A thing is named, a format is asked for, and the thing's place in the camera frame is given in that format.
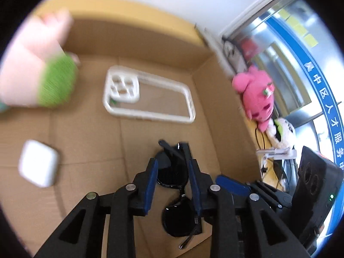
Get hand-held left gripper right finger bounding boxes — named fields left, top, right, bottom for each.
left=187, top=158, right=312, bottom=258

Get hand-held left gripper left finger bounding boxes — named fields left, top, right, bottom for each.
left=35, top=158, right=159, bottom=258

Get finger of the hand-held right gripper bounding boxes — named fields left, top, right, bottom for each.
left=216, top=175, right=286, bottom=209

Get black sunglasses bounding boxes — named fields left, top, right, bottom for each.
left=156, top=139, right=203, bottom=250

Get brown cardboard box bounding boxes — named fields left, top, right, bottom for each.
left=0, top=16, right=263, bottom=258

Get clear white phone case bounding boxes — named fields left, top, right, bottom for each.
left=103, top=66, right=196, bottom=124

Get white earbuds case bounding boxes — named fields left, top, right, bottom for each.
left=18, top=139, right=60, bottom=188

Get silver phone stand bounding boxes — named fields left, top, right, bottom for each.
left=256, top=147, right=298, bottom=161

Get white plush toy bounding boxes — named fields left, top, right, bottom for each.
left=266, top=118, right=296, bottom=151

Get magenta plush toy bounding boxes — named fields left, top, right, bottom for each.
left=232, top=66, right=276, bottom=131

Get blue window banner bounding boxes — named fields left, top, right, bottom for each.
left=266, top=13, right=344, bottom=170

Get grey pouch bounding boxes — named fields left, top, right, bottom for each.
left=222, top=40, right=244, bottom=65

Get row of yellow sticky notes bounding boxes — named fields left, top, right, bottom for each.
left=278, top=8, right=318, bottom=47

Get pink pig plush toy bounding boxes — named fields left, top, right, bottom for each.
left=0, top=10, right=80, bottom=113

